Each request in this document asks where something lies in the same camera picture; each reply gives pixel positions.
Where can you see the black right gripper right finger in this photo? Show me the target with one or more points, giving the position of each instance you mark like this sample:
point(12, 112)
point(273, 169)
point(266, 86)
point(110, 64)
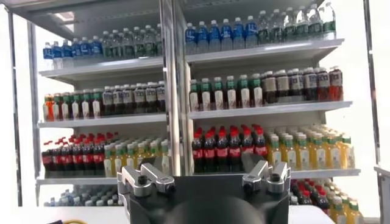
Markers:
point(274, 179)

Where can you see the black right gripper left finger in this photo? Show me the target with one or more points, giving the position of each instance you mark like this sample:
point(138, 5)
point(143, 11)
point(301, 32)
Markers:
point(137, 179)

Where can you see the yellow juice bottle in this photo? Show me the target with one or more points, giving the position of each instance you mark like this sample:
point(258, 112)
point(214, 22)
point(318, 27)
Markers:
point(318, 153)
point(333, 153)
point(119, 159)
point(108, 162)
point(303, 155)
point(289, 155)
point(275, 153)
point(348, 155)
point(130, 155)
point(355, 216)
point(141, 153)
point(164, 155)
point(153, 150)
point(338, 213)

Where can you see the red-capped cola bottle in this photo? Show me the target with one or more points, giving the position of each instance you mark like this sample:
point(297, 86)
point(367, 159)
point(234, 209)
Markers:
point(77, 158)
point(98, 158)
point(88, 158)
point(209, 153)
point(67, 159)
point(47, 159)
point(235, 152)
point(260, 149)
point(222, 152)
point(321, 202)
point(306, 198)
point(57, 159)
point(197, 153)

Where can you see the grey metal shelf unit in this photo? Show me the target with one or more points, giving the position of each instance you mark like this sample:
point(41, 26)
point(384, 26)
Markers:
point(268, 109)
point(100, 68)

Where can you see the green-capped dark drink bottle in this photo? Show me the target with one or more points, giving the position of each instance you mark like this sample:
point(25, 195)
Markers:
point(231, 95)
point(218, 95)
point(56, 109)
point(256, 93)
point(194, 97)
point(65, 109)
point(206, 96)
point(96, 106)
point(243, 94)
point(86, 108)
point(75, 108)

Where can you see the orange drink bottle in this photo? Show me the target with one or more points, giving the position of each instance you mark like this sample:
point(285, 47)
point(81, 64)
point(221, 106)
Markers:
point(49, 109)

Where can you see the red drink bottle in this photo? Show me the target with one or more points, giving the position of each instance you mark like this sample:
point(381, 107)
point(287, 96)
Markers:
point(335, 85)

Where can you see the green-label water bottle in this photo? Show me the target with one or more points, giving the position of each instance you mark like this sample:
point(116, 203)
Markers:
point(315, 25)
point(107, 48)
point(149, 42)
point(117, 47)
point(264, 32)
point(128, 45)
point(329, 25)
point(138, 44)
point(158, 41)
point(276, 30)
point(289, 29)
point(302, 27)

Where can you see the blue-label water bottle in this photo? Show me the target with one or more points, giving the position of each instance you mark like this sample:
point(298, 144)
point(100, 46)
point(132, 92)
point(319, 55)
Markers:
point(190, 39)
point(202, 38)
point(214, 36)
point(96, 48)
point(226, 35)
point(57, 53)
point(239, 33)
point(251, 32)
point(86, 48)
point(67, 51)
point(76, 50)
point(47, 54)

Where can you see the black frame pole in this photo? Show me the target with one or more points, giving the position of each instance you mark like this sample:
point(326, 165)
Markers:
point(372, 91)
point(13, 121)

